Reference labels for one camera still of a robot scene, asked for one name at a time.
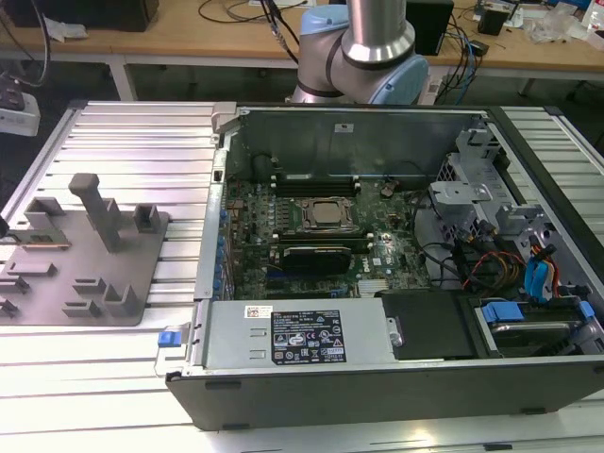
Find green RAM stick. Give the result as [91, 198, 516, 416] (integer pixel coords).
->
[3, 229, 73, 250]

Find RAM slot black latches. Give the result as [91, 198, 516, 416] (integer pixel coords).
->
[275, 176, 359, 186]
[274, 228, 374, 235]
[276, 188, 361, 198]

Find RAM slot white latches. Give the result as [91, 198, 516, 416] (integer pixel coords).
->
[276, 182, 360, 193]
[273, 171, 360, 181]
[273, 231, 376, 239]

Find grey parts rack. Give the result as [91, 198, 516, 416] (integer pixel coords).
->
[0, 173, 171, 327]

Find crumpled white paper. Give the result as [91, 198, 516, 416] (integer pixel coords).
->
[41, 12, 90, 45]

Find large black box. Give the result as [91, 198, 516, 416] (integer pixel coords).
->
[8, 0, 159, 33]

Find grey power supply unit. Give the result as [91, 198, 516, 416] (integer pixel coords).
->
[201, 300, 394, 372]

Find metal socket cover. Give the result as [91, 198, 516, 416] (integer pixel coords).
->
[294, 197, 363, 233]

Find black graphics card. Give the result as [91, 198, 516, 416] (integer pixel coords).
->
[281, 243, 353, 277]

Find silver CPU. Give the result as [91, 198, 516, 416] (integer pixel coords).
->
[314, 203, 345, 225]

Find CPU socket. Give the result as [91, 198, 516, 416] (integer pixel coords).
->
[293, 195, 363, 235]

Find silver finned heatsink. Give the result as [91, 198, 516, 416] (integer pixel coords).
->
[358, 278, 394, 296]

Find green motherboard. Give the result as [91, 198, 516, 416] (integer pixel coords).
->
[221, 174, 433, 301]

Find open black PC case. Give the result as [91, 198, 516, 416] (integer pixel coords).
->
[155, 104, 604, 431]

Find black plastic shroud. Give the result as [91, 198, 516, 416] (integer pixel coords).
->
[376, 289, 480, 362]

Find metal drive cage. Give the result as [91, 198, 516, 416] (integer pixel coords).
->
[428, 126, 561, 265]

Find tall black speaker box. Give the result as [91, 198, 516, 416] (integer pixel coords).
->
[404, 0, 456, 57]

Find hard disk in blue carrier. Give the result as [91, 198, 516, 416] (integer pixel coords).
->
[479, 301, 595, 361]

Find small black cube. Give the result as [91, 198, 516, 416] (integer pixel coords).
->
[477, 8, 510, 35]

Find clear plastic bags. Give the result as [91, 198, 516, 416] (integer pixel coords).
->
[522, 8, 587, 45]

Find red white box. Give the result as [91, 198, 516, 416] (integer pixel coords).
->
[580, 7, 604, 46]

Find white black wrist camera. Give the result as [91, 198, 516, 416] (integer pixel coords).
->
[0, 79, 41, 139]

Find grey case corner bracket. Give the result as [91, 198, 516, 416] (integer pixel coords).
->
[210, 102, 240, 138]

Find wooden desk white frame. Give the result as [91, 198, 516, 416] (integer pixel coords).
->
[0, 0, 604, 103]

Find black camera cable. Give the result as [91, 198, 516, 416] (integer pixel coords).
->
[261, 0, 304, 65]

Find black looped cable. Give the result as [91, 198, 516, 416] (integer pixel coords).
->
[420, 242, 466, 291]

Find red yellow power wires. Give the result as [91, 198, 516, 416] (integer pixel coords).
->
[463, 251, 527, 290]

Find blue hanging cable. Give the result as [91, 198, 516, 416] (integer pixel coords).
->
[460, 40, 479, 108]

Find blue flat data wire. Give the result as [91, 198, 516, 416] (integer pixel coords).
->
[525, 257, 561, 304]

